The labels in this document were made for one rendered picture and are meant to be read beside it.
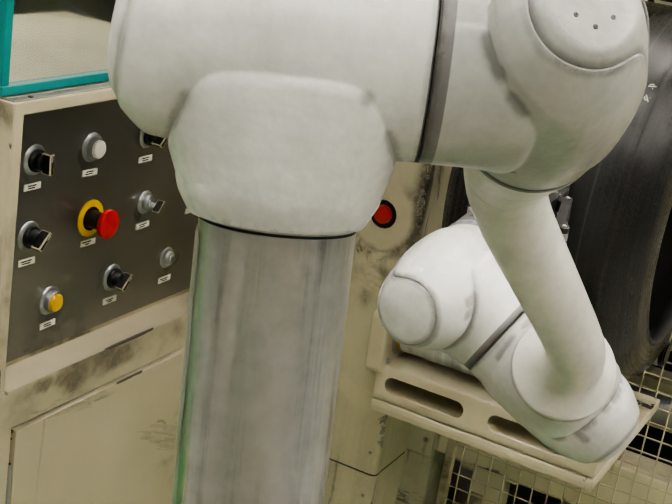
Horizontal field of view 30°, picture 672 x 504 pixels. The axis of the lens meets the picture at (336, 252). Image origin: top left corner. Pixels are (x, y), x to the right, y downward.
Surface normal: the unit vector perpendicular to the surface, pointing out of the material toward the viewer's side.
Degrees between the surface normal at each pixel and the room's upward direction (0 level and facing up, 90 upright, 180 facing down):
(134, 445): 90
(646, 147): 69
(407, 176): 90
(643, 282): 92
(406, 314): 95
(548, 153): 146
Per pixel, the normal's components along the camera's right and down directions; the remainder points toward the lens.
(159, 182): 0.86, 0.28
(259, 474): 0.15, 0.21
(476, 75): -0.12, 0.23
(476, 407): -0.48, 0.22
